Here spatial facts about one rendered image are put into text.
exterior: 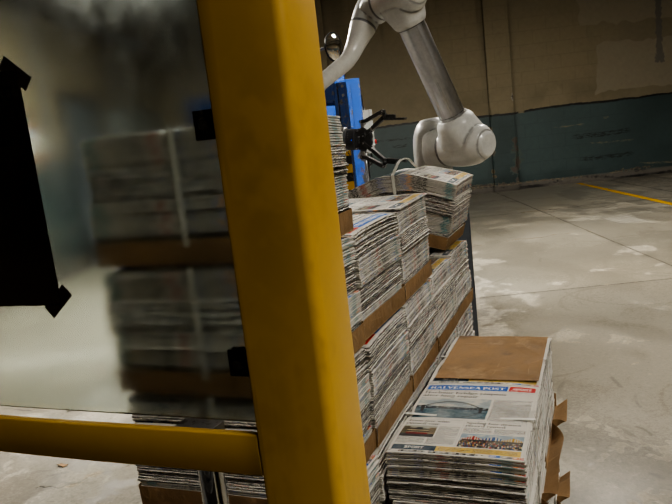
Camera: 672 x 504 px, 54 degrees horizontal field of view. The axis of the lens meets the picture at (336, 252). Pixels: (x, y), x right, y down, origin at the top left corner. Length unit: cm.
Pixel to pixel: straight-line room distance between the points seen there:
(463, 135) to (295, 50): 195
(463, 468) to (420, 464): 9
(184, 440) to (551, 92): 1132
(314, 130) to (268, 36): 10
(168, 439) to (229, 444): 8
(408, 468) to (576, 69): 1089
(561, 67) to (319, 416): 1141
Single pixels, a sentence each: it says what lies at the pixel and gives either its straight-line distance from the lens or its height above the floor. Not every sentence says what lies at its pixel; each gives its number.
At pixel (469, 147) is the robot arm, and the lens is 256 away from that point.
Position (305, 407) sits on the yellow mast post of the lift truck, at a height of 98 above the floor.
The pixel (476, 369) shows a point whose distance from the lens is 182.
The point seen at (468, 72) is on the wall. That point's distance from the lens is 1162.
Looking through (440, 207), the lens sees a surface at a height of 98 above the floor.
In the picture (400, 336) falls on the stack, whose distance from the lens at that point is 157.
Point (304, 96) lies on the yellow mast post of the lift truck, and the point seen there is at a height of 129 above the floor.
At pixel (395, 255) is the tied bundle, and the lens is 154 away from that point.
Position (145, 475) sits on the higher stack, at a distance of 135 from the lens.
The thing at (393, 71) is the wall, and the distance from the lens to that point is 1148.
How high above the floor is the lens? 125
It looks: 10 degrees down
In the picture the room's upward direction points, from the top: 6 degrees counter-clockwise
